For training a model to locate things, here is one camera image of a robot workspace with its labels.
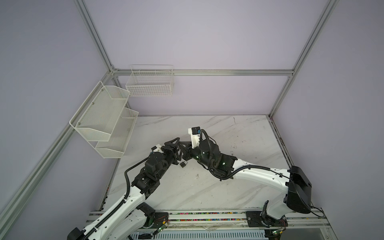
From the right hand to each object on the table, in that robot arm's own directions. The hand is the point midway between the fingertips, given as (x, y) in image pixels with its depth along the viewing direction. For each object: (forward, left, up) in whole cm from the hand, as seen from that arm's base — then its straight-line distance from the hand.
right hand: (176, 144), depth 69 cm
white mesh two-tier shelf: (+23, +49, -7) cm, 55 cm away
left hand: (+2, -3, -1) cm, 4 cm away
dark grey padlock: (+4, -1, -29) cm, 29 cm away
